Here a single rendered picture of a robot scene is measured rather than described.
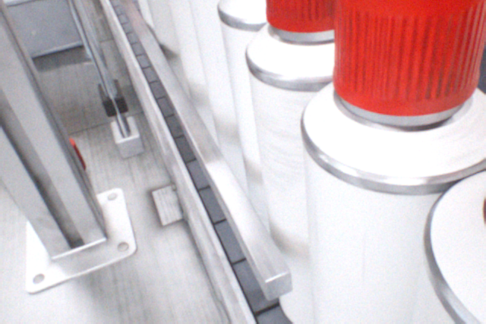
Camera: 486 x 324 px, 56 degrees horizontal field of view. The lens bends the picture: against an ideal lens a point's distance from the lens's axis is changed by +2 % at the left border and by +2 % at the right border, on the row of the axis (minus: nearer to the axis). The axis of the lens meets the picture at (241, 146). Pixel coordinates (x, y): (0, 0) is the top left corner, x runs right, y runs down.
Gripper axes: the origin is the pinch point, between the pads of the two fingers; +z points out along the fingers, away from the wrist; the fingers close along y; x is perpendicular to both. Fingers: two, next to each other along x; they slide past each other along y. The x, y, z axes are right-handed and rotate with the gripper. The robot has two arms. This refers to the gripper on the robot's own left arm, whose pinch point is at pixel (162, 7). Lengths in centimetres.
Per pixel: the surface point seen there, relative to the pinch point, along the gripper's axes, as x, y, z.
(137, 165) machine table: -3.3, -8.8, 15.7
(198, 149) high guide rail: -25.7, -5.2, 16.3
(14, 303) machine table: -12.5, -20.9, 22.4
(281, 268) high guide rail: -33.1, -4.7, 22.0
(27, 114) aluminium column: -19.1, -14.0, 10.3
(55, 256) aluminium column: -11.2, -17.3, 20.4
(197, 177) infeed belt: -15.0, -4.7, 18.4
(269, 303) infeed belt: -25.1, -4.4, 26.2
